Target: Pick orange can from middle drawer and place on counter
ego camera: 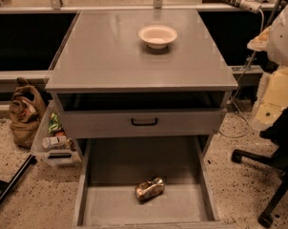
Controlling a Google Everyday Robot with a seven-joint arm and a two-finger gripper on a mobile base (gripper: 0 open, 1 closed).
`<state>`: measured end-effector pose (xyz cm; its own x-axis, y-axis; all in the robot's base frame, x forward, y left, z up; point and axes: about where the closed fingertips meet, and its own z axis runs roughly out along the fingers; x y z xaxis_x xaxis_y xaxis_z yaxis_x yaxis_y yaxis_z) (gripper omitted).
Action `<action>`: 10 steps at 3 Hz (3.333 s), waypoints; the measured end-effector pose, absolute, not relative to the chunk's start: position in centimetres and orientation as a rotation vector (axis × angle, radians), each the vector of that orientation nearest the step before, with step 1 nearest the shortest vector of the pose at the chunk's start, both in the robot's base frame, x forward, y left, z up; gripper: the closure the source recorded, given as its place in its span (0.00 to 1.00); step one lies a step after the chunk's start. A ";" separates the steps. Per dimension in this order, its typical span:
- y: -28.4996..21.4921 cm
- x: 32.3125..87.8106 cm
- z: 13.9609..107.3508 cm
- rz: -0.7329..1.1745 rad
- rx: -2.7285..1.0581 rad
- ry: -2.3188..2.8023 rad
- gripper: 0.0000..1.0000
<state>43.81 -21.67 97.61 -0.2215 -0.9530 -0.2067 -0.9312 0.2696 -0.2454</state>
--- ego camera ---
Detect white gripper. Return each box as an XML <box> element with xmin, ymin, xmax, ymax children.
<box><xmin>250</xmin><ymin>67</ymin><xmax>288</xmax><ymax>131</ymax></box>

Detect crushed orange soda can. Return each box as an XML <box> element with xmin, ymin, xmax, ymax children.
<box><xmin>134</xmin><ymin>177</ymin><xmax>165</xmax><ymax>201</ymax></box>

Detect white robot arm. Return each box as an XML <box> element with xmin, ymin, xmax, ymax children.
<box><xmin>247</xmin><ymin>4</ymin><xmax>288</xmax><ymax>131</ymax></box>

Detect grey top drawer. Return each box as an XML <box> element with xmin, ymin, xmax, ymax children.
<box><xmin>59</xmin><ymin>108</ymin><xmax>226</xmax><ymax>138</ymax></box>

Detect grey drawer cabinet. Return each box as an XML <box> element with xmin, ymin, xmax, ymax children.
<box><xmin>44</xmin><ymin>9</ymin><xmax>239</xmax><ymax>229</ymax></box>

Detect open grey middle drawer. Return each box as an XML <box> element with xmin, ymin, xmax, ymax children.
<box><xmin>72</xmin><ymin>136</ymin><xmax>235</xmax><ymax>229</ymax></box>

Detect white can in bin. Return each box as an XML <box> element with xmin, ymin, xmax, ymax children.
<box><xmin>42</xmin><ymin>135</ymin><xmax>68</xmax><ymax>149</ymax></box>

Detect black office chair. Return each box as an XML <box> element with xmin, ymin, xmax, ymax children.
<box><xmin>231</xmin><ymin>108</ymin><xmax>288</xmax><ymax>228</ymax></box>

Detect white paper bowl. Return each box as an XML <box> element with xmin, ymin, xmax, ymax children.
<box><xmin>138</xmin><ymin>25</ymin><xmax>177</xmax><ymax>50</ymax></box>

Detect green snack packet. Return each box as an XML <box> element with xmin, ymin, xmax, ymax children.
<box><xmin>49</xmin><ymin>113</ymin><xmax>62</xmax><ymax>133</ymax></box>

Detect clear plastic storage bin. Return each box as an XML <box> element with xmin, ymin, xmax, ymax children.
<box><xmin>31</xmin><ymin>100</ymin><xmax>82</xmax><ymax>167</ymax></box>

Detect brown paper bag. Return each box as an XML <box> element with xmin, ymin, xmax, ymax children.
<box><xmin>9</xmin><ymin>77</ymin><xmax>48</xmax><ymax>148</ymax></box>

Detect black metal bar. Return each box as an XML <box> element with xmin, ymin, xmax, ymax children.
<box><xmin>0</xmin><ymin>155</ymin><xmax>37</xmax><ymax>206</ymax></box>

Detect white cable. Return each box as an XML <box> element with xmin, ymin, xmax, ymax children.
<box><xmin>217</xmin><ymin>9</ymin><xmax>266</xmax><ymax>139</ymax></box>

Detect black drawer handle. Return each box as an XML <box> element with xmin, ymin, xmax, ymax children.
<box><xmin>131</xmin><ymin>117</ymin><xmax>158</xmax><ymax>127</ymax></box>

